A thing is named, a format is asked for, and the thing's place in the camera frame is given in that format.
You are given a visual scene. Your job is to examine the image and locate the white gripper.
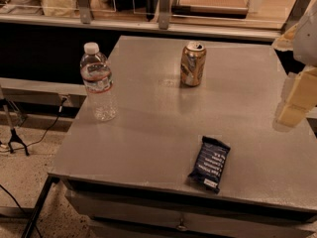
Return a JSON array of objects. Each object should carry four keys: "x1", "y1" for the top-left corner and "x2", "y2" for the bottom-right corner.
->
[{"x1": 272, "y1": 2, "x2": 317, "y2": 127}]

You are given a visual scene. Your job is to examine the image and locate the orange soda can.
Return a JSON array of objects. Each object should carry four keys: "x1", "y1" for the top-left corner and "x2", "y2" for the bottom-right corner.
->
[{"x1": 180, "y1": 41, "x2": 207, "y2": 86}]

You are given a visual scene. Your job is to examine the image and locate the blue rxbar wrapper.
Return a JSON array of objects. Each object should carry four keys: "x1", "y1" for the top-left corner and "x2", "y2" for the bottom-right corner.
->
[{"x1": 188, "y1": 136, "x2": 231, "y2": 193}]

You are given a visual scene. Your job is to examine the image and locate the clear plastic water bottle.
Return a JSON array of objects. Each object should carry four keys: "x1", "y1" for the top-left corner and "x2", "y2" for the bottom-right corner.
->
[{"x1": 80, "y1": 42, "x2": 118, "y2": 121}]

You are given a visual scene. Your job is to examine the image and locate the grey table drawer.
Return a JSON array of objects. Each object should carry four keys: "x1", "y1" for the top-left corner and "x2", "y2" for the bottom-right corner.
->
[{"x1": 65, "y1": 190, "x2": 313, "y2": 238}]

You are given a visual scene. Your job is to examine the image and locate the black table leg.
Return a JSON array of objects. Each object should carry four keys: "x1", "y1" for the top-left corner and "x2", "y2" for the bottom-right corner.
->
[{"x1": 21, "y1": 176, "x2": 59, "y2": 238}]

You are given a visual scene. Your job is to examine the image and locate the black tripod stand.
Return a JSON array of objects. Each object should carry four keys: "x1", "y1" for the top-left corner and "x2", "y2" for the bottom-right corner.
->
[{"x1": 0, "y1": 86, "x2": 29, "y2": 156}]

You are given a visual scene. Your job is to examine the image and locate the grey metal shelf rail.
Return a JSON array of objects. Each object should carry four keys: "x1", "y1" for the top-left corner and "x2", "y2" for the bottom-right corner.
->
[{"x1": 0, "y1": 14, "x2": 280, "y2": 42}]

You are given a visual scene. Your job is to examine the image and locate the black power cable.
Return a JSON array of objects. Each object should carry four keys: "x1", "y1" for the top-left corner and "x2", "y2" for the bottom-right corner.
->
[{"x1": 0, "y1": 96, "x2": 68, "y2": 154}]

